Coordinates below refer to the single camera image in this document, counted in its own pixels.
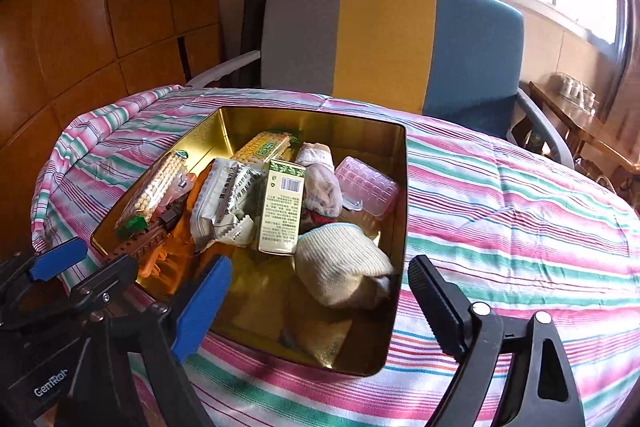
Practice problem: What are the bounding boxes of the cream sock with blue cuff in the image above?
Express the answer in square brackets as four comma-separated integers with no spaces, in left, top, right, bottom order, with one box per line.
[295,223,396,310]

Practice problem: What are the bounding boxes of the grey yellow blue chair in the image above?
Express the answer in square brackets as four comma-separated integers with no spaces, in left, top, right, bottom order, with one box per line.
[185,0,576,168]

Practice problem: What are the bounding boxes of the cracker packet with green ends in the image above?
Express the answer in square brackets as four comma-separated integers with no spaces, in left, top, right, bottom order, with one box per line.
[116,148,190,232]
[227,131,301,168]

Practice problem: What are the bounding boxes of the brown toy brick strip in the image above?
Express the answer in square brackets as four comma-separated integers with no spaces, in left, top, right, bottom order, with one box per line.
[102,202,183,268]

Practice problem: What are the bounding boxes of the pink plastic case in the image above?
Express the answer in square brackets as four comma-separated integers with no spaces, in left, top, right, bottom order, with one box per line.
[334,156,401,220]

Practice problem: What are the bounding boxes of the clear plastic containers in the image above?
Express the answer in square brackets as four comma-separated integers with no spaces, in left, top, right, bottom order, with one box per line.
[550,72,601,115]

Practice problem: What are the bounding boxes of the green white carton box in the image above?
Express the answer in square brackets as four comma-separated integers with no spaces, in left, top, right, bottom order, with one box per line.
[257,158,307,255]

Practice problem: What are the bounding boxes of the wooden side desk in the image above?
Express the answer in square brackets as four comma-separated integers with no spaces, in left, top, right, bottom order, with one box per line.
[527,79,640,188]

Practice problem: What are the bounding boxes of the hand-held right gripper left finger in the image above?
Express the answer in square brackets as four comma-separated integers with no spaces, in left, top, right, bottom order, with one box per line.
[52,254,233,427]

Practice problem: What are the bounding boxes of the wooden wardrobe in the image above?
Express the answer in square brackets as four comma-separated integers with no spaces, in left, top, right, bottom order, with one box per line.
[0,0,223,178]

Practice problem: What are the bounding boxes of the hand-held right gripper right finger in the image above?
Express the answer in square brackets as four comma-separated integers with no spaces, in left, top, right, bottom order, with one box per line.
[407,254,586,427]

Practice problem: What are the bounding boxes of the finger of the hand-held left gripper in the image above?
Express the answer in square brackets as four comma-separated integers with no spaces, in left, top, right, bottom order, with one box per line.
[0,237,88,323]
[30,255,138,323]

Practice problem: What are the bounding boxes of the pink plastic packet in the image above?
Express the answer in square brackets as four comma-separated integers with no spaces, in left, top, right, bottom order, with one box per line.
[295,143,343,228]

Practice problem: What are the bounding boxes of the gold tin container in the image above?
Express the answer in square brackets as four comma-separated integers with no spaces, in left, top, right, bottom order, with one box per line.
[90,106,408,378]

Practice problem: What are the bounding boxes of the white striped snack packet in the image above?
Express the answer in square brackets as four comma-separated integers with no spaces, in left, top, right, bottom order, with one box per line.
[190,157,266,253]

